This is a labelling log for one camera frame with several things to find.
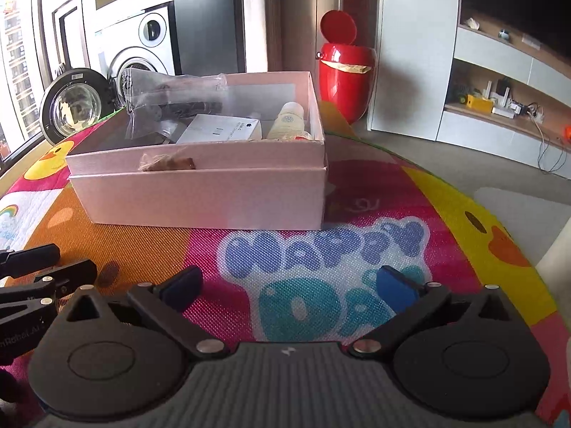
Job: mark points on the cream lotion bottle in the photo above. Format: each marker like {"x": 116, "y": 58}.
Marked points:
{"x": 287, "y": 120}

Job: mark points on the white router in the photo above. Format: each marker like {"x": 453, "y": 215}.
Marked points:
{"x": 499, "y": 94}

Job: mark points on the pink cardboard box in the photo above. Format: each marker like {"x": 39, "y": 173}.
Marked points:
{"x": 200, "y": 196}

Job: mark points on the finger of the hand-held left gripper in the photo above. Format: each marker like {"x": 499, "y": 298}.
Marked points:
{"x": 35, "y": 256}
{"x": 71, "y": 274}

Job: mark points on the white tall cabinet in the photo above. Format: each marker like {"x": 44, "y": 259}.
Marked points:
{"x": 415, "y": 53}

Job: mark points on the red trash can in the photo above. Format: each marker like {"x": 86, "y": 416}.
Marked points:
{"x": 345, "y": 84}

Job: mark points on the green toy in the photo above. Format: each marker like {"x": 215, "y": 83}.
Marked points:
{"x": 459, "y": 93}

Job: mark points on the small white camera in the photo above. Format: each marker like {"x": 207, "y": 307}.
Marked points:
{"x": 504, "y": 34}

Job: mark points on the white panel door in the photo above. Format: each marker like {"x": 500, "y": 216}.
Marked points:
{"x": 71, "y": 35}

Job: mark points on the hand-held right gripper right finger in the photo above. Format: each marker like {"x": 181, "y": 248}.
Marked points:
{"x": 397, "y": 287}

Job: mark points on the white wooden shelf unit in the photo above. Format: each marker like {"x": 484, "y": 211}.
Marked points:
{"x": 490, "y": 133}

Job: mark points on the balcony window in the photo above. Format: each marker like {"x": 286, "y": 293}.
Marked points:
{"x": 18, "y": 62}

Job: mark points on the white power strip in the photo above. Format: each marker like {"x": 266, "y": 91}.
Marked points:
{"x": 511, "y": 111}

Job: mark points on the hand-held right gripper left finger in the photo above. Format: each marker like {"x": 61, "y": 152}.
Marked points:
{"x": 183, "y": 284}

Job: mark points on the white washing machine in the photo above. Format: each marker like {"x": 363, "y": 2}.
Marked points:
{"x": 147, "y": 40}

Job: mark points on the white product box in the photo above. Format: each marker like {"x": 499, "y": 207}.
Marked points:
{"x": 214, "y": 130}

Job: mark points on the colourful cartoon play mat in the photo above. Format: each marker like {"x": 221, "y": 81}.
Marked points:
{"x": 357, "y": 232}

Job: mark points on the round washing machine door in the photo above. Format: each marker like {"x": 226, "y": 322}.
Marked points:
{"x": 73, "y": 105}

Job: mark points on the white crumpled tissue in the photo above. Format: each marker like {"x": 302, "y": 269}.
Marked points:
{"x": 470, "y": 22}

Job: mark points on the clear plastic bag dark parts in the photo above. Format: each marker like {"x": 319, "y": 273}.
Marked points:
{"x": 169, "y": 93}

